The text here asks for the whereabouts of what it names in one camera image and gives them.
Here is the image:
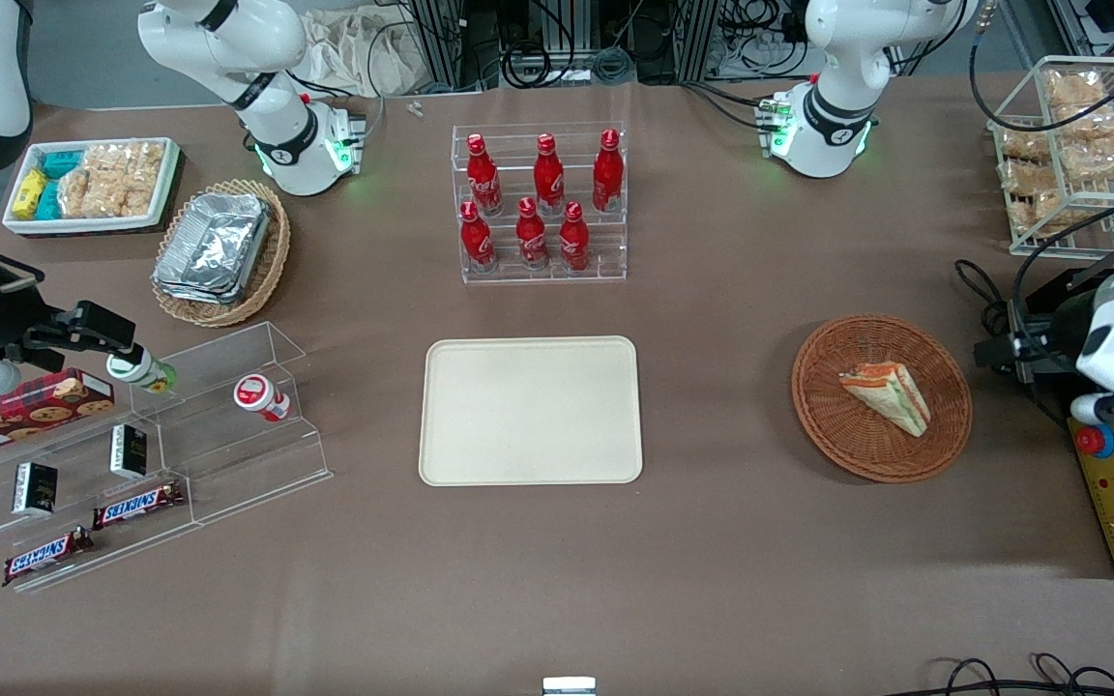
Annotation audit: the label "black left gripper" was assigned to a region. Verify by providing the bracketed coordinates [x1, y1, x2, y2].
[975, 275, 1099, 390]

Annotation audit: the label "white rectangular snack tray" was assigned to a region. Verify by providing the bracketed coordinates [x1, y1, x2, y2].
[2, 137, 182, 236]

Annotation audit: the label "oval tan wicker basket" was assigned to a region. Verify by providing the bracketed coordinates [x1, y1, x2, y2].
[151, 179, 292, 328]

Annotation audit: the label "triangular wrapped sandwich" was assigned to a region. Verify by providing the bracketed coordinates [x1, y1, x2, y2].
[839, 362, 932, 438]

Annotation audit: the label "round brown wicker basket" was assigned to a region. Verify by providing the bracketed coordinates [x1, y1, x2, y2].
[791, 314, 974, 484]

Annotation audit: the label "beige plastic tray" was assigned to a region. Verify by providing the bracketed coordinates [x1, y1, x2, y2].
[419, 335, 644, 487]

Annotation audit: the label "green lidded sunflower cup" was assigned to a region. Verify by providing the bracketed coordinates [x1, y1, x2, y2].
[106, 348, 177, 395]

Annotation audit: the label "red tartan cookie box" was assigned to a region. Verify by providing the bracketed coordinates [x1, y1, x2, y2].
[0, 368, 117, 460]

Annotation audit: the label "small black box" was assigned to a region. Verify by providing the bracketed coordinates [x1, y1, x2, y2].
[13, 462, 59, 516]
[110, 424, 148, 480]

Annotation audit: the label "clear rice cracker bag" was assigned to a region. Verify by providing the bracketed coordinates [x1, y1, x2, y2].
[81, 142, 167, 187]
[56, 166, 158, 219]

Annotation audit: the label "stacked aluminium foil containers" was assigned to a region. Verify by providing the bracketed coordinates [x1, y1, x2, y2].
[153, 191, 273, 305]

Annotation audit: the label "yellow snack packet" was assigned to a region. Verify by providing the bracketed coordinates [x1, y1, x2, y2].
[12, 168, 48, 219]

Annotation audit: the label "red lidded cup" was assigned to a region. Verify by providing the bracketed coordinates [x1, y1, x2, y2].
[233, 374, 292, 422]

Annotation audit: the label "clear fried snack bag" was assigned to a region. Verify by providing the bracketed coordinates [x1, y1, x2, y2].
[1048, 104, 1114, 148]
[1043, 70, 1109, 110]
[1055, 143, 1114, 187]
[995, 129, 1066, 236]

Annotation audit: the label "clear acrylic stepped shelf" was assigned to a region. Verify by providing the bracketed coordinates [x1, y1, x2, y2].
[0, 322, 334, 594]

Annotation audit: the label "Snickers chocolate bar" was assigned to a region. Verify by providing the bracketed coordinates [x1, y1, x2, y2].
[2, 527, 95, 588]
[91, 480, 186, 531]

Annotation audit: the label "cream cloth bag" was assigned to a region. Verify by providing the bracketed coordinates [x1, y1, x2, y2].
[299, 8, 425, 99]

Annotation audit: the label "red cola bottle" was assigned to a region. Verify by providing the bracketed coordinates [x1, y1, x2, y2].
[592, 129, 625, 214]
[558, 201, 591, 273]
[465, 133, 504, 217]
[459, 200, 496, 272]
[533, 133, 566, 216]
[515, 196, 550, 271]

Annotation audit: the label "clear acrylic bottle rack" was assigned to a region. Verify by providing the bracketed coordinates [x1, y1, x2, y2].
[451, 123, 629, 284]

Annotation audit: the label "black cable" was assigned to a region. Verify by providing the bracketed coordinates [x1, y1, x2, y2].
[923, 653, 1114, 696]
[953, 258, 1014, 337]
[967, 0, 1114, 131]

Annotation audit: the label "white wire rack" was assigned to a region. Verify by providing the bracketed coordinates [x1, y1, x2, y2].
[988, 55, 1114, 258]

